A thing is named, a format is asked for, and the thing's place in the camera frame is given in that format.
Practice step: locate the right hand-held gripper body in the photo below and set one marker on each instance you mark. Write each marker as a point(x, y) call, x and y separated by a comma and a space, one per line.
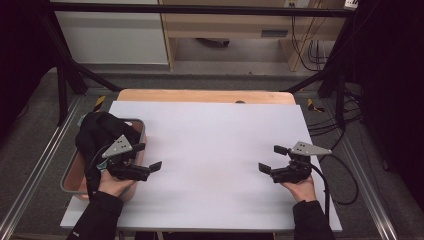
point(293, 173)

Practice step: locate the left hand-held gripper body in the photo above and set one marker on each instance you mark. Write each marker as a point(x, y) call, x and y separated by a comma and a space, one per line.
point(128, 171)

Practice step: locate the black and green shirt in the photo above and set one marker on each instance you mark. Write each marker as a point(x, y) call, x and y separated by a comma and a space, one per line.
point(96, 131)

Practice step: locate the pink basin with grey rim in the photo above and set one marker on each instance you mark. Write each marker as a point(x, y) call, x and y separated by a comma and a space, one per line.
point(75, 173)

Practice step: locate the person's right hand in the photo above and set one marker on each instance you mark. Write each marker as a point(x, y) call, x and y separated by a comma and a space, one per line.
point(303, 190)

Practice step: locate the person's left hand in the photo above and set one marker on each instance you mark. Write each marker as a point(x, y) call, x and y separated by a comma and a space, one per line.
point(113, 186)

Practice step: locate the yellow and black tape marker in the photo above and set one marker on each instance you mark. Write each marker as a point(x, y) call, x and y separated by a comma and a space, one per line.
point(313, 106)
point(99, 104)

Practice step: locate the white table cover sheet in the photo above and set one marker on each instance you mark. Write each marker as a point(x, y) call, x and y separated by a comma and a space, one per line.
point(210, 150)

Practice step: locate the black metal stand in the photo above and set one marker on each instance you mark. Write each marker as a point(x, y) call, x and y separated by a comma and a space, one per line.
point(340, 96)
point(62, 90)

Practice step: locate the white cabinet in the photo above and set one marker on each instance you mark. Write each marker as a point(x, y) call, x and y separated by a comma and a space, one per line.
point(113, 36)

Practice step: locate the wooden desk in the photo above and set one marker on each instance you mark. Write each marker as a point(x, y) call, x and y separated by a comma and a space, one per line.
point(230, 25)

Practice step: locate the black metal crossbar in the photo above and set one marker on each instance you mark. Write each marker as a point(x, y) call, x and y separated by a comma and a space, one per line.
point(200, 9)

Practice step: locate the white power strip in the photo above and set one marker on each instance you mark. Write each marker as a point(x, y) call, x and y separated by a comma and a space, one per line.
point(351, 4)

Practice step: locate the aluminium floor rail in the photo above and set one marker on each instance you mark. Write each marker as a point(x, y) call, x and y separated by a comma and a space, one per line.
point(370, 196)
point(36, 170)

